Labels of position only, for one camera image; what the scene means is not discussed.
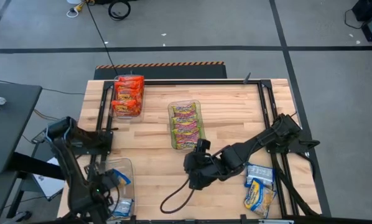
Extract black desk stand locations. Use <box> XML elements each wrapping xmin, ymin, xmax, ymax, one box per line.
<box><xmin>5</xmin><ymin>151</ymin><xmax>65</xmax><ymax>219</ymax></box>

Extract coiled black cable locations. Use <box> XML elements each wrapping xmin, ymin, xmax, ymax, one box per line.
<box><xmin>107</xmin><ymin>0</ymin><xmax>132</xmax><ymax>22</ymax></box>

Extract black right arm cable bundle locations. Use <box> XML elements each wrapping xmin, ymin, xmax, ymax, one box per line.
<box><xmin>271</xmin><ymin>152</ymin><xmax>319</xmax><ymax>217</ymax></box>

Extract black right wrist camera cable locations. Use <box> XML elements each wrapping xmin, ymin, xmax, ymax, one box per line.
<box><xmin>159</xmin><ymin>177</ymin><xmax>195</xmax><ymax>215</ymax></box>

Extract black aluminium table frame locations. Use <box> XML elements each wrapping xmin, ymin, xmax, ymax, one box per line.
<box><xmin>95</xmin><ymin>79</ymin><xmax>320</xmax><ymax>224</ymax></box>

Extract white paper sheet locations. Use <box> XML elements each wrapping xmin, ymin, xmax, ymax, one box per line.
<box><xmin>32</xmin><ymin>157</ymin><xmax>65</xmax><ymax>198</ymax></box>

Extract black yellow-striped floor mat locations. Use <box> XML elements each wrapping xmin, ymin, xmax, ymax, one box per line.
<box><xmin>93</xmin><ymin>61</ymin><xmax>228</xmax><ymax>80</ymax></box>

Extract black left wrist camera cable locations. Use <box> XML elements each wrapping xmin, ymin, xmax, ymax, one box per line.
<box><xmin>106</xmin><ymin>185</ymin><xmax>121</xmax><ymax>217</ymax></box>

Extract dark grey desk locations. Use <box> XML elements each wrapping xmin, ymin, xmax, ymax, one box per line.
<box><xmin>0</xmin><ymin>81</ymin><xmax>43</xmax><ymax>175</ymax></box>

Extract long black floor cable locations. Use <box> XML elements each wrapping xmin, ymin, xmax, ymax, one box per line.
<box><xmin>85</xmin><ymin>0</ymin><xmax>119</xmax><ymax>77</ymax></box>

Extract white metal bracket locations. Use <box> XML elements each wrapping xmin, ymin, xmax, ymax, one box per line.
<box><xmin>258</xmin><ymin>219</ymin><xmax>295</xmax><ymax>224</ymax></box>

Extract clear plastic bin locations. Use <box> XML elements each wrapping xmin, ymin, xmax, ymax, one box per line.
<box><xmin>109</xmin><ymin>74</ymin><xmax>146</xmax><ymax>121</ymax></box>
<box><xmin>105</xmin><ymin>157</ymin><xmax>136</xmax><ymax>220</ymax></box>
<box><xmin>167</xmin><ymin>99</ymin><xmax>207</xmax><ymax>151</ymax></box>

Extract blue Maruchan ramen pack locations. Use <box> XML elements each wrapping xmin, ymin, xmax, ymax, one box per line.
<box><xmin>244</xmin><ymin>164</ymin><xmax>276</xmax><ymax>189</ymax></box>
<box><xmin>243</xmin><ymin>177</ymin><xmax>277</xmax><ymax>218</ymax></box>
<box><xmin>111</xmin><ymin>169</ymin><xmax>132</xmax><ymax>189</ymax></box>
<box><xmin>111</xmin><ymin>198</ymin><xmax>134</xmax><ymax>218</ymax></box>

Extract orange Maruchan ramen pack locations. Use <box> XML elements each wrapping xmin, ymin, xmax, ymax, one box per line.
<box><xmin>114</xmin><ymin>80</ymin><xmax>144</xmax><ymax>90</ymax></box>
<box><xmin>116</xmin><ymin>88</ymin><xmax>143</xmax><ymax>102</ymax></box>
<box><xmin>119</xmin><ymin>75</ymin><xmax>146</xmax><ymax>83</ymax></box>
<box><xmin>110</xmin><ymin>98</ymin><xmax>142</xmax><ymax>118</ymax></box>

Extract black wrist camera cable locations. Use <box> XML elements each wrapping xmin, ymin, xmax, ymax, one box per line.
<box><xmin>106</xmin><ymin>185</ymin><xmax>121</xmax><ymax>217</ymax></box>
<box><xmin>159</xmin><ymin>177</ymin><xmax>195</xmax><ymax>215</ymax></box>

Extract lime chili shrimp ramen pack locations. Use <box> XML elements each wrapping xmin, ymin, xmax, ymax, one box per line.
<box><xmin>171</xmin><ymin>103</ymin><xmax>198</xmax><ymax>118</ymax></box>
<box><xmin>175</xmin><ymin>138</ymin><xmax>200</xmax><ymax>151</ymax></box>
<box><xmin>171</xmin><ymin>115</ymin><xmax>200</xmax><ymax>129</ymax></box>
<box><xmin>172</xmin><ymin>126</ymin><xmax>202</xmax><ymax>141</ymax></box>

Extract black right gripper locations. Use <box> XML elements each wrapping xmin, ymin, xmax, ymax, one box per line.
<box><xmin>184</xmin><ymin>139</ymin><xmax>220</xmax><ymax>190</ymax></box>

